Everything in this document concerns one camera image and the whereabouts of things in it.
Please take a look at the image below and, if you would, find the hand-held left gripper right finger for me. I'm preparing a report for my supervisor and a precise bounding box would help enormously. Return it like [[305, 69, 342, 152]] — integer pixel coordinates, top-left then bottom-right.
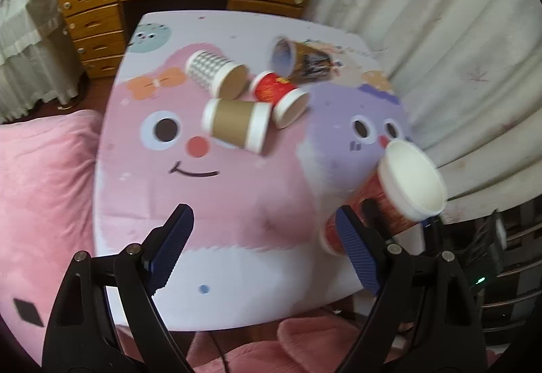
[[336, 205, 488, 373]]

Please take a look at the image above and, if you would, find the brown sleeve paper cup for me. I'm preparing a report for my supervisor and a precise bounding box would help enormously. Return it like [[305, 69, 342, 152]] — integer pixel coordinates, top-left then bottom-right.
[[201, 98, 272, 155]]

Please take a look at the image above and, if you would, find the metal rack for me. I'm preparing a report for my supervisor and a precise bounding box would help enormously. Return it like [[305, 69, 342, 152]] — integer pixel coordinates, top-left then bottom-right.
[[440, 187, 542, 342]]

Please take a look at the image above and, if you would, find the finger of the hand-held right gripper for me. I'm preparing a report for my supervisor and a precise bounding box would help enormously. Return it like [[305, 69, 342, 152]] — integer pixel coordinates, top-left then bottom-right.
[[421, 217, 446, 257], [362, 197, 392, 247]]

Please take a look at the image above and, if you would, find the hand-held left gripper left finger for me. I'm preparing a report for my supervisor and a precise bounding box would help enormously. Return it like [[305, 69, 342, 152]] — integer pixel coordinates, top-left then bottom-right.
[[42, 204, 195, 373]]

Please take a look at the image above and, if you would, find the cartoon printed tablecloth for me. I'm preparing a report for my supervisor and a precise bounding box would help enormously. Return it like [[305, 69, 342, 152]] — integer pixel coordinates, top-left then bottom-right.
[[92, 10, 418, 332]]

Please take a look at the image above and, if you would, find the white lace bed skirt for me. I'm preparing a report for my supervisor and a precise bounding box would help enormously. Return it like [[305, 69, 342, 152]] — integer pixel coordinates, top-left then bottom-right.
[[0, 0, 87, 125]]

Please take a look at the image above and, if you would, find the white patterned paper cup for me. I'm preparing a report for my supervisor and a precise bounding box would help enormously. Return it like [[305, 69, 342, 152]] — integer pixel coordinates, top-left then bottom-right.
[[185, 50, 250, 100]]

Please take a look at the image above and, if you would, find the white floral curtain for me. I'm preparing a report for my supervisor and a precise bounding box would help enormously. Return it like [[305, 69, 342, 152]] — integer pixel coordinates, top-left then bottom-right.
[[301, 0, 542, 225]]

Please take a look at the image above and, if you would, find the large red paper cup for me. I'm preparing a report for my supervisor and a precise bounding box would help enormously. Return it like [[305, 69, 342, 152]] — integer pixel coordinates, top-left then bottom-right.
[[322, 139, 448, 257]]

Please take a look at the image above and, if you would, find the small red paper cup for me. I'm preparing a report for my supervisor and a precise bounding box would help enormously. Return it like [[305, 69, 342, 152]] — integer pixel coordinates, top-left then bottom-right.
[[250, 70, 310, 129]]

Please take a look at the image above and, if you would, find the pink plush blanket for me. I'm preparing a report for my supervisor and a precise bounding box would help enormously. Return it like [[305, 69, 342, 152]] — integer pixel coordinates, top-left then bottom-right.
[[0, 108, 424, 373]]

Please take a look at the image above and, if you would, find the black cable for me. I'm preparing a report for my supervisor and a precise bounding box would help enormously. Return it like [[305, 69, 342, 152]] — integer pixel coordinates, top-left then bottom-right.
[[208, 331, 231, 373]]

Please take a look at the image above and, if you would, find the dark brown printed paper cup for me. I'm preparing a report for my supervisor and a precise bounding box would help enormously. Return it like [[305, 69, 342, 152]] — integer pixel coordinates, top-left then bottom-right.
[[271, 36, 335, 85]]

